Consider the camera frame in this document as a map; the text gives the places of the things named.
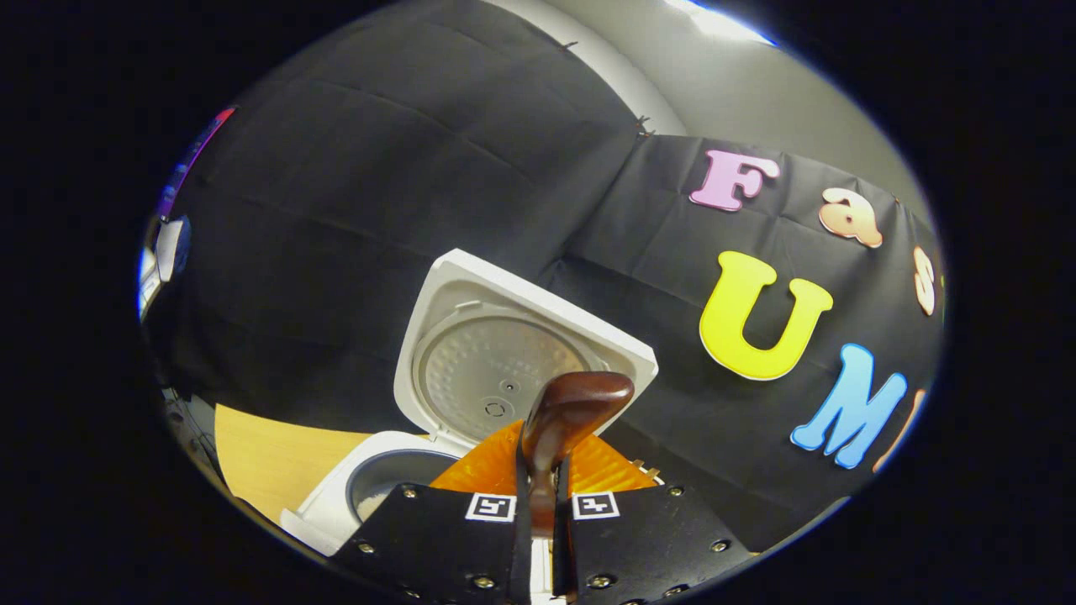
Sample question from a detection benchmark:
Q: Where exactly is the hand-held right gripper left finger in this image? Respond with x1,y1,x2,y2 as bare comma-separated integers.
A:
332,420,535,605

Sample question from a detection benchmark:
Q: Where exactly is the white rice cooker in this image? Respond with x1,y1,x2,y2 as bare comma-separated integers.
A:
280,249,659,557

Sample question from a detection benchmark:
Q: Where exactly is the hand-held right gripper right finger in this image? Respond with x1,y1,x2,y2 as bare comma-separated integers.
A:
551,433,753,605

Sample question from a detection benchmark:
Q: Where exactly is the dark wooden spoon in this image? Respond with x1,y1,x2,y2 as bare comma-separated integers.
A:
520,371,636,602

